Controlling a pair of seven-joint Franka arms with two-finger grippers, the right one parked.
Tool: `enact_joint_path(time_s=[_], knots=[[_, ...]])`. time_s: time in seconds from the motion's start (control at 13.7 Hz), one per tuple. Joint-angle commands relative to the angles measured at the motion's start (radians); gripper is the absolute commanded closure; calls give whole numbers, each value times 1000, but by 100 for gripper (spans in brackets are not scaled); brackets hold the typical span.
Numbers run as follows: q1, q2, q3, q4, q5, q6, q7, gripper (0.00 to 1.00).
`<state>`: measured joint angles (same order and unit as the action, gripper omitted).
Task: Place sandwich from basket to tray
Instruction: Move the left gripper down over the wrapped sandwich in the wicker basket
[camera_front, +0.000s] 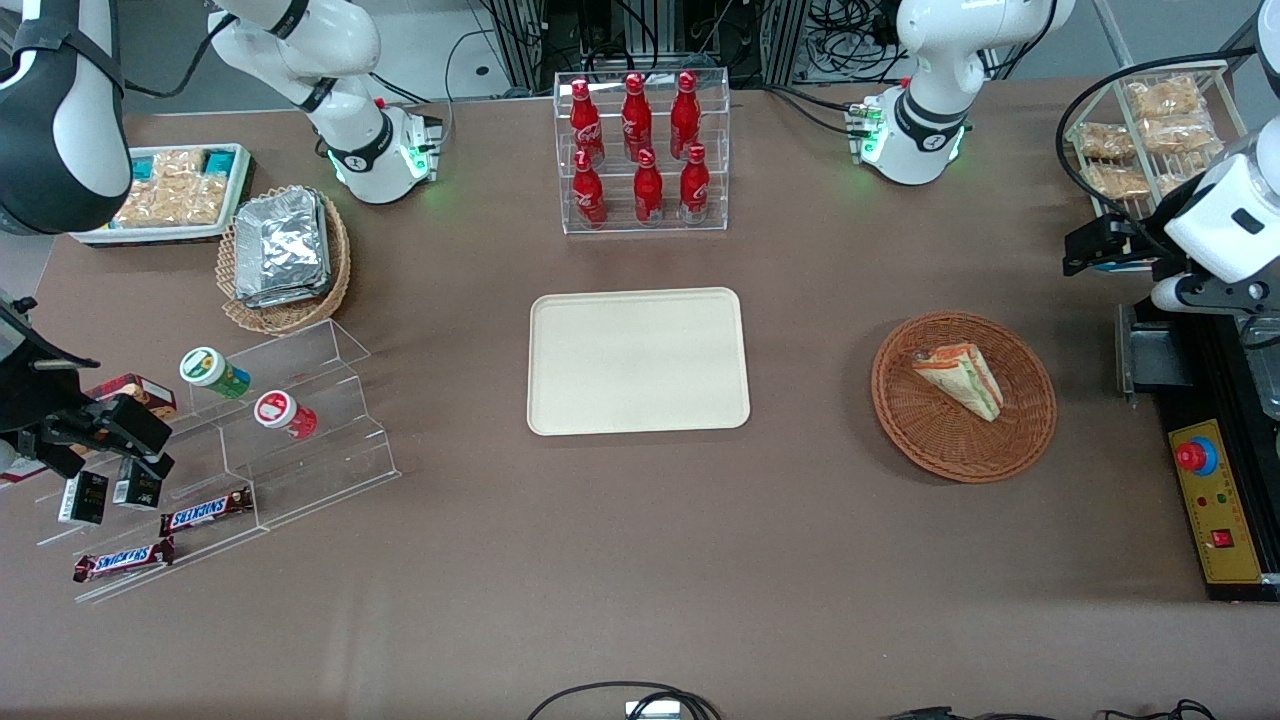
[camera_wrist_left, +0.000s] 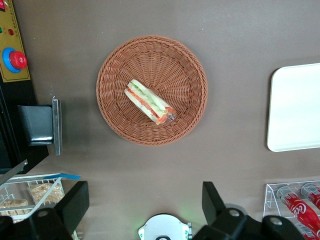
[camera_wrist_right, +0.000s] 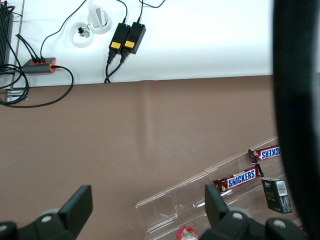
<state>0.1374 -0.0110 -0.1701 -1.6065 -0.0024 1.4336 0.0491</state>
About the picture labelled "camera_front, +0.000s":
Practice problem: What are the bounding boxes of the steel pan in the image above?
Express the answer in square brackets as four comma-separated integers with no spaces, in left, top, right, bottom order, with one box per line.
[1240,315,1280,421]

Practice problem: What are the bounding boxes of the light oval wicker basket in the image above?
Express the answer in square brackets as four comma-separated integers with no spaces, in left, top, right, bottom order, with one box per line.
[216,185,353,336]

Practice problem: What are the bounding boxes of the brown red carton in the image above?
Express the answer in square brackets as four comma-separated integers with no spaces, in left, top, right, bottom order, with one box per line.
[85,373,178,421]

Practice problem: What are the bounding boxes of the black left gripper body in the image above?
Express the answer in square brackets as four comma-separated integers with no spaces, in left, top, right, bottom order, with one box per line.
[1090,214,1153,271]

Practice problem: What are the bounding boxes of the silver foil pack stack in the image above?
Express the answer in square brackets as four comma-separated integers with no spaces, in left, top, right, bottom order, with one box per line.
[233,187,333,309]

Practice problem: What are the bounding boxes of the red lidded snack cup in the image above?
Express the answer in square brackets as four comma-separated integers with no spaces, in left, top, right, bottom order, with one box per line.
[253,390,319,441]

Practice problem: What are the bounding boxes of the white wire rack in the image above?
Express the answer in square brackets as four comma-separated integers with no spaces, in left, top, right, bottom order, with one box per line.
[1063,60,1251,226]

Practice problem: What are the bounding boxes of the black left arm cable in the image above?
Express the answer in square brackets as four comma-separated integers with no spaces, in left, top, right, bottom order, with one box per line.
[1056,45,1263,263]

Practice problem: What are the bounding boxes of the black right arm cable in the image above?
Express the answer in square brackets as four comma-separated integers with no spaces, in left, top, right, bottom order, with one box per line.
[120,14,241,101]

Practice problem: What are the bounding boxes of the brown Snickers bar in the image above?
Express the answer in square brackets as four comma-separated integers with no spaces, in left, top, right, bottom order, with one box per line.
[72,537,177,584]
[159,486,255,538]

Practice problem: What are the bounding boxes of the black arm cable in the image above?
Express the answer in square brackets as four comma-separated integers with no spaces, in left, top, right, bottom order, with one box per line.
[120,14,241,101]
[1056,45,1263,263]

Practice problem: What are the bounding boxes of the white snack tray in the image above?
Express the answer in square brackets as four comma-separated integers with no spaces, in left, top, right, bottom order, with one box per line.
[68,143,256,247]

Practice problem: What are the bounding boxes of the beige rectangular tray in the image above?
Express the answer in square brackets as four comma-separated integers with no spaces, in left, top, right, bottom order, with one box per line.
[527,287,752,438]

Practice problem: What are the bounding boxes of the black machine with yellow panel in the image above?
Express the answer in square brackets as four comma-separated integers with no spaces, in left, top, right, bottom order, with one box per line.
[1150,300,1280,603]

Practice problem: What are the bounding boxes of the small black box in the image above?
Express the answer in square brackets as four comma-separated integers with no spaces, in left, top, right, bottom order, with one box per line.
[112,458,164,511]
[57,470,109,527]

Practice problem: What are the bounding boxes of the clear acrylic stepped display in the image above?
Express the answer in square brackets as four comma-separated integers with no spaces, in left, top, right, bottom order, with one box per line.
[35,318,403,606]

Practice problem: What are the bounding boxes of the aluminium frame rack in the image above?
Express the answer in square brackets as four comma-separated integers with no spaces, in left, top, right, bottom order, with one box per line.
[485,0,813,93]

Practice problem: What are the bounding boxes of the black cable bundle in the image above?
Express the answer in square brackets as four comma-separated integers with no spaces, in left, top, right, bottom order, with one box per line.
[800,0,913,83]

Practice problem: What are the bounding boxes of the clear bags of crackers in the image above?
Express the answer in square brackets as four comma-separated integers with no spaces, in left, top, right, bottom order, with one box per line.
[112,150,229,228]

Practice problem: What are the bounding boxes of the triangular sandwich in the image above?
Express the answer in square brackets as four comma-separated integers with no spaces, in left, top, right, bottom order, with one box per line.
[912,342,1005,423]

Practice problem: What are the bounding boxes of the green lidded snack cup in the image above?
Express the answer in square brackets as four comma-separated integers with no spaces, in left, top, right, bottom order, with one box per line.
[179,346,252,400]

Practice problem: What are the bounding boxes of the round brown wicker basket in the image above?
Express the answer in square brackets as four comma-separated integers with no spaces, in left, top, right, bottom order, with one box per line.
[870,311,1059,485]

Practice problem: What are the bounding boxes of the black looped cable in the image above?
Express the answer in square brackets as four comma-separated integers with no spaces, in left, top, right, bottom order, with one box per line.
[525,681,723,720]

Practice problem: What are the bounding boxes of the clear acrylic bottle rack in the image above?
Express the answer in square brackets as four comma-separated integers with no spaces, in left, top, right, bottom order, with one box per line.
[553,68,731,236]

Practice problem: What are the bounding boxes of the grey metal bracket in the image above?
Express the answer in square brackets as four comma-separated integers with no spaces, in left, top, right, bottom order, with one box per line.
[1117,300,1196,401]

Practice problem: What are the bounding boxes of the red cola bottle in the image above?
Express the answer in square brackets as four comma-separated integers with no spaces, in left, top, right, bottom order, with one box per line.
[679,144,712,223]
[572,150,608,229]
[669,71,702,161]
[633,149,665,226]
[570,79,605,167]
[621,72,654,162]

